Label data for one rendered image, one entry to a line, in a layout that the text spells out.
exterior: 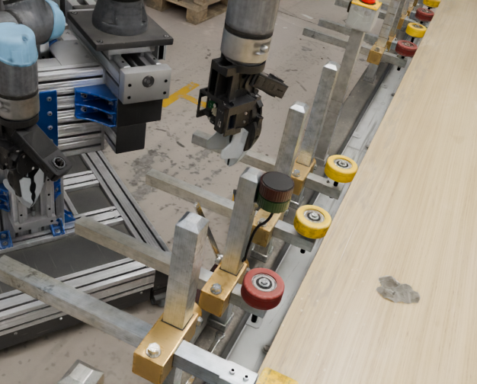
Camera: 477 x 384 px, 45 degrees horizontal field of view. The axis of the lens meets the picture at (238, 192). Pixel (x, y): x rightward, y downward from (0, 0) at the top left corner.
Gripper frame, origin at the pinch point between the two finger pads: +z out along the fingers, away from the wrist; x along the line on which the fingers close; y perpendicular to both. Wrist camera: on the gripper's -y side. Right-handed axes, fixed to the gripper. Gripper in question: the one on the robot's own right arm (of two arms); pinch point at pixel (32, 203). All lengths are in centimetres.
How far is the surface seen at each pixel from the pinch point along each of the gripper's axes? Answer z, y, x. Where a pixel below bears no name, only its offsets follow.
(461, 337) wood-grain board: 1, -83, -23
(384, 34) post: 0, -23, -162
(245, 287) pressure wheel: 0.8, -44.9, -8.0
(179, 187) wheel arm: 6.5, -14.7, -31.4
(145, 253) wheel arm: 5.2, -22.7, -7.3
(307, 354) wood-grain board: 1, -61, -2
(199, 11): 80, 148, -309
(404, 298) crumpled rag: 0, -71, -25
